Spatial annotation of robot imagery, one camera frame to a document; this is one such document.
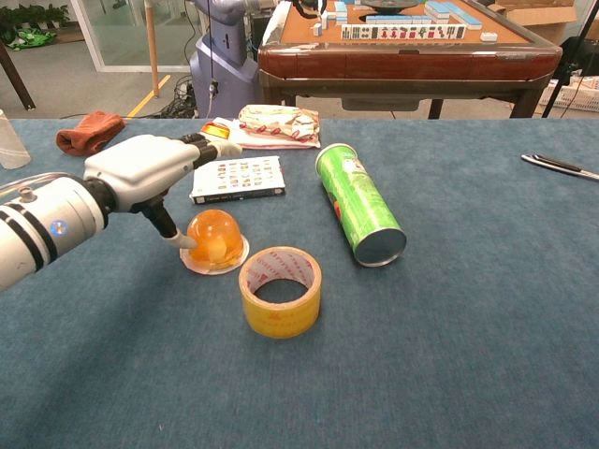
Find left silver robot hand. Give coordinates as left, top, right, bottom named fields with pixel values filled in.
left=82, top=132, right=243, bottom=250

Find orange jelly cup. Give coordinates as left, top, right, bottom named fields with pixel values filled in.
left=180, top=209, right=251, bottom=276

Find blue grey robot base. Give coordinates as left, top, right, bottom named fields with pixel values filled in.
left=188, top=0, right=261, bottom=120

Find rust brown folded cloth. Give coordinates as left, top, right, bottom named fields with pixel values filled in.
left=55, top=109, right=126, bottom=157

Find orange yellow snack packet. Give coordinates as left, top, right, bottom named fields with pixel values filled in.
left=200, top=122, right=232, bottom=140

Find white printed card box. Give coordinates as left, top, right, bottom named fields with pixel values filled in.
left=189, top=155, right=287, bottom=206

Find wooden pole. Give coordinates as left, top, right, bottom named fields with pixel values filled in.
left=144, top=0, right=162, bottom=98

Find translucent plastic bottle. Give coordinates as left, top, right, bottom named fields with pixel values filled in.
left=0, top=109, right=32, bottom=170

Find floral fabric pouch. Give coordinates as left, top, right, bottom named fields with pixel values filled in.
left=226, top=104, right=322, bottom=151

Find dark table leg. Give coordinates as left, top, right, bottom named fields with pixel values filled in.
left=0, top=40, right=37, bottom=111

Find green potted plants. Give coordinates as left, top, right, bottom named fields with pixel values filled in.
left=0, top=3, right=71, bottom=51

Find yellow packing tape roll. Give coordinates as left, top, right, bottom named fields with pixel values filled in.
left=238, top=246, right=324, bottom=340

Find green chips can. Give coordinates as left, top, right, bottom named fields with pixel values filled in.
left=314, top=142, right=408, bottom=268

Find brown mahjong table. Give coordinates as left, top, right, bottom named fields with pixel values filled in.
left=256, top=0, right=563, bottom=120

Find row of face-up mahjong tiles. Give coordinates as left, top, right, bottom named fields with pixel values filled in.
left=340, top=23, right=468, bottom=42

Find black silver pen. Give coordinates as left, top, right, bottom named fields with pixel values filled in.
left=520, top=153, right=599, bottom=182

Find cardboard box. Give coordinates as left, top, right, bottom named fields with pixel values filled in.
left=488, top=0, right=579, bottom=47

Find white plastic basket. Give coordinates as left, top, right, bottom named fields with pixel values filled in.
left=538, top=76, right=599, bottom=113

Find black tripod stand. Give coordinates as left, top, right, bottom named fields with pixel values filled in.
left=541, top=0, right=599, bottom=119

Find tangle of black floor cables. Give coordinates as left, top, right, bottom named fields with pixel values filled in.
left=158, top=74, right=198, bottom=120

